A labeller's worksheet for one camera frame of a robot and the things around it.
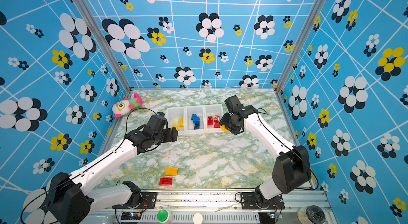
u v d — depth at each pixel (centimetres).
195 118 102
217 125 101
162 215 63
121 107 101
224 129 80
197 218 64
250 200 73
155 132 62
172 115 103
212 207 72
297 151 43
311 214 61
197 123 99
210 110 104
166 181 78
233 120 65
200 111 105
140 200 72
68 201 39
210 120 101
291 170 42
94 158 47
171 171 84
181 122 99
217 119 102
